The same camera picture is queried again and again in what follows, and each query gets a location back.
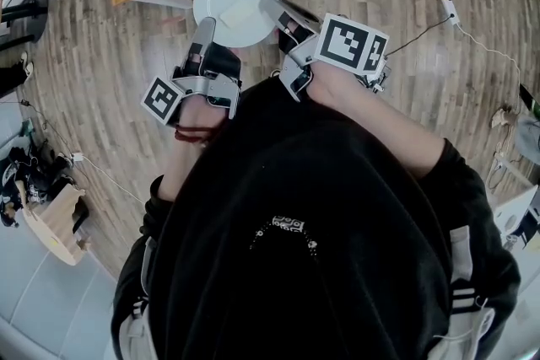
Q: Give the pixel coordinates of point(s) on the pile of black bags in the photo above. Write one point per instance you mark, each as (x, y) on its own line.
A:
(29, 177)

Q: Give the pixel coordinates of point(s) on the light wooden chair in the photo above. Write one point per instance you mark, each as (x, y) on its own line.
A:
(55, 219)

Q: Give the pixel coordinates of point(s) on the person's right forearm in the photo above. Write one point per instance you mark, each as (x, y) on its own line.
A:
(379, 122)

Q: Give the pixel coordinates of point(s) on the white furniture piece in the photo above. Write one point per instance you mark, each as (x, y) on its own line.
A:
(516, 215)

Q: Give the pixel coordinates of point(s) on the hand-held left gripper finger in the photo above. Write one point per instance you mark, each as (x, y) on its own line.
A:
(206, 33)
(225, 61)

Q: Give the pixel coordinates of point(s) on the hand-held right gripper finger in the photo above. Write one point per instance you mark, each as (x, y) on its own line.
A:
(291, 41)
(278, 8)

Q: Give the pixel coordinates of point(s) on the person's left forearm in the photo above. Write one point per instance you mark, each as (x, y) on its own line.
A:
(185, 164)

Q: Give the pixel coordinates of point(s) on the white power strip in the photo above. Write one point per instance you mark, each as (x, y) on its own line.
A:
(449, 8)

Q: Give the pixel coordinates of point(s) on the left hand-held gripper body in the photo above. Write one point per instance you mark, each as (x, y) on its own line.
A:
(202, 82)

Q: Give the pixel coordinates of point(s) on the black round stand base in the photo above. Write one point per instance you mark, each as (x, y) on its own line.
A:
(34, 19)

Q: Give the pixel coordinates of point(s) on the pale food piece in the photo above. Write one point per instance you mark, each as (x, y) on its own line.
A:
(236, 14)

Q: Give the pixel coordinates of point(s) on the person's black striped top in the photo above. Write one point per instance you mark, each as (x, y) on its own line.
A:
(295, 164)

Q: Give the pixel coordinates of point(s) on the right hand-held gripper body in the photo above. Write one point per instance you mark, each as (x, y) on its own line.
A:
(341, 44)

